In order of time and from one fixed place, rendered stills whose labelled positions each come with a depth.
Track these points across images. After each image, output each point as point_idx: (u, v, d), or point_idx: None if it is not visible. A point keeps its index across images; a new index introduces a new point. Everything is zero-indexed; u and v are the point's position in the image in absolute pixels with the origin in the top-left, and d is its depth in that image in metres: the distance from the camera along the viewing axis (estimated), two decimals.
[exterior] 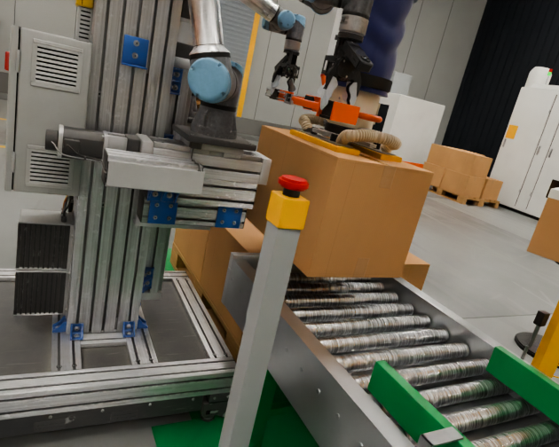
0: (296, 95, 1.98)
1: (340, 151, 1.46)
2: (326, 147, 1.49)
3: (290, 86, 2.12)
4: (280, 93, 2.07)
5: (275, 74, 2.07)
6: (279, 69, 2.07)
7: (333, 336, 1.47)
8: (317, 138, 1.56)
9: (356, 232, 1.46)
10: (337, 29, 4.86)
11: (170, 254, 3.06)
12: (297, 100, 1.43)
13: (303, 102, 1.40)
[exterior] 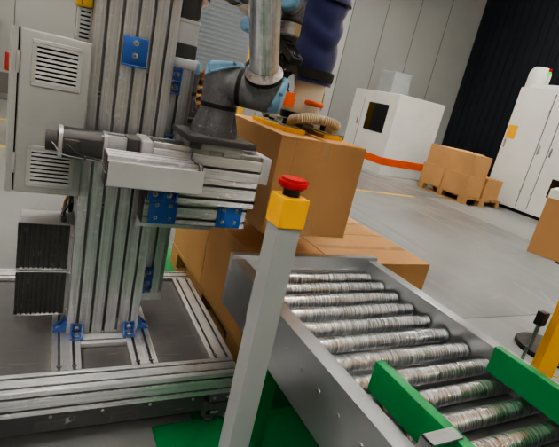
0: None
1: (287, 131, 1.78)
2: (278, 129, 1.82)
3: None
4: None
5: None
6: (248, 66, 2.40)
7: (333, 336, 1.47)
8: (271, 121, 1.89)
9: (301, 197, 1.79)
10: None
11: (170, 254, 3.06)
12: None
13: None
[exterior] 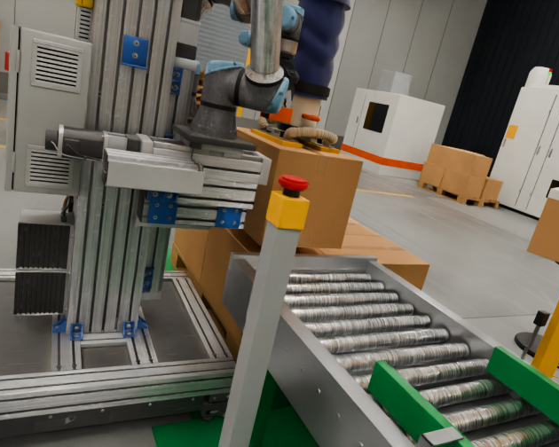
0: None
1: (285, 145, 1.81)
2: (275, 142, 1.85)
3: None
4: None
5: None
6: None
7: (333, 336, 1.47)
8: (269, 135, 1.92)
9: None
10: None
11: (170, 254, 3.06)
12: None
13: None
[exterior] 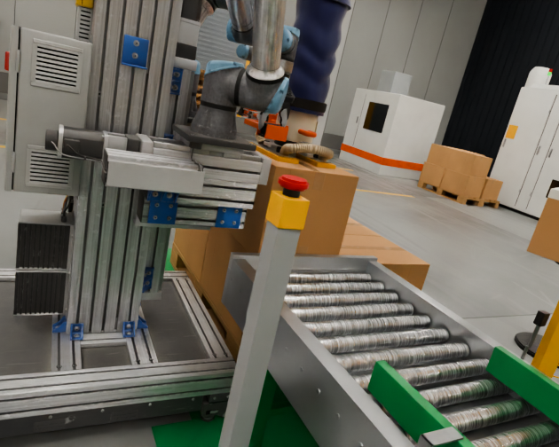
0: (257, 112, 2.35)
1: (281, 160, 1.83)
2: (271, 158, 1.86)
3: None
4: (245, 110, 2.44)
5: None
6: None
7: (333, 336, 1.47)
8: (265, 150, 1.93)
9: None
10: None
11: (170, 254, 3.06)
12: (247, 121, 1.80)
13: (249, 122, 1.77)
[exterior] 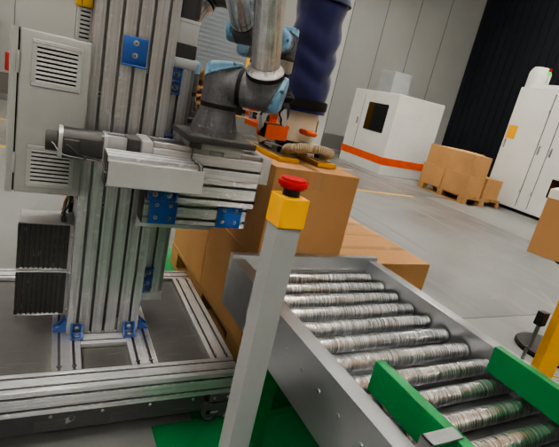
0: (258, 112, 2.35)
1: (281, 160, 1.83)
2: (272, 157, 1.86)
3: None
4: (247, 110, 2.44)
5: None
6: None
7: (333, 336, 1.47)
8: (266, 150, 1.93)
9: None
10: None
11: (170, 254, 3.06)
12: (247, 121, 1.80)
13: (250, 122, 1.77)
